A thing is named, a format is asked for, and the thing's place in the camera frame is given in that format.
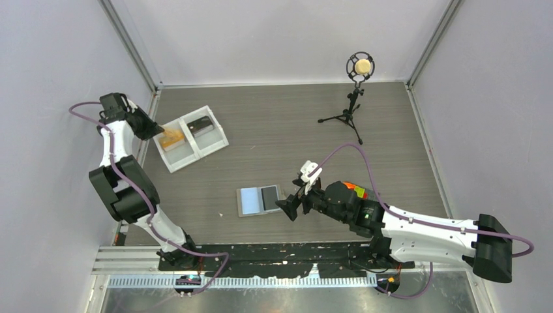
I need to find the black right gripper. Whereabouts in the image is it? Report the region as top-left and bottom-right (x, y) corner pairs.
(276, 177), (349, 224)

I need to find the gold credit card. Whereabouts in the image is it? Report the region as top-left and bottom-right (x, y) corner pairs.
(160, 123), (183, 140)

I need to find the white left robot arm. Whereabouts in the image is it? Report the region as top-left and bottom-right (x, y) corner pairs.
(89, 93), (200, 270)

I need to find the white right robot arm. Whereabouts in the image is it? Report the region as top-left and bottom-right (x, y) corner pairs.
(275, 179), (513, 283)

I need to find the gold card stack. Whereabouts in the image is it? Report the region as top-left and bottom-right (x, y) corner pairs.
(158, 134), (186, 151)

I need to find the black card stack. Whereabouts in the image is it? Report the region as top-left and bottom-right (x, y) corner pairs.
(187, 115), (215, 138)

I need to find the orange curved toy slide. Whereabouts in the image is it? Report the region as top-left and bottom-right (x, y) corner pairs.
(343, 182), (356, 190)

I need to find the green toy brick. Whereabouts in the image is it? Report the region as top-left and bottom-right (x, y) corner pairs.
(353, 186), (368, 199)

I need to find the white two-compartment tray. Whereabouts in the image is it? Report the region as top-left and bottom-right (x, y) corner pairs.
(153, 106), (229, 173)

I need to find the black microphone tripod stand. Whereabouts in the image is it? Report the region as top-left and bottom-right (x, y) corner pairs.
(318, 52), (375, 145)

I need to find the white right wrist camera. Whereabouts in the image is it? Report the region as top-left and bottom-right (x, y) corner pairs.
(299, 160), (322, 195)

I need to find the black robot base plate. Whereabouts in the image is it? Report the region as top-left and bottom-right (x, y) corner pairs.
(156, 242), (414, 278)

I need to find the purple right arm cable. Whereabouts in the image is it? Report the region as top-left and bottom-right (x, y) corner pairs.
(307, 142), (535, 300)

